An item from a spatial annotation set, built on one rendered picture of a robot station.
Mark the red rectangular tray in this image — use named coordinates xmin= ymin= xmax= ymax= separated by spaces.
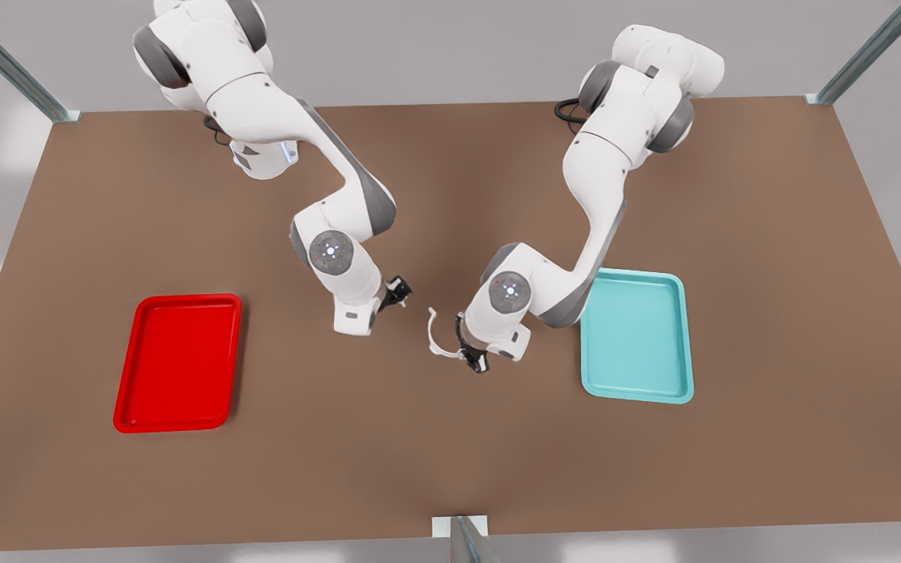
xmin=113 ymin=293 xmax=243 ymax=433

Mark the white drainage pipe clamp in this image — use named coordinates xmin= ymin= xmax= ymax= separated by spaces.
xmin=426 ymin=307 xmax=466 ymax=361

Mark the light blue rectangular tray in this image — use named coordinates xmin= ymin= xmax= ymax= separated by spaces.
xmin=580 ymin=267 xmax=695 ymax=405

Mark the silver frame post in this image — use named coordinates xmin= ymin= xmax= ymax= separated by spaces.
xmin=0 ymin=0 xmax=82 ymax=124
xmin=805 ymin=0 xmax=901 ymax=106
xmin=432 ymin=515 xmax=501 ymax=563

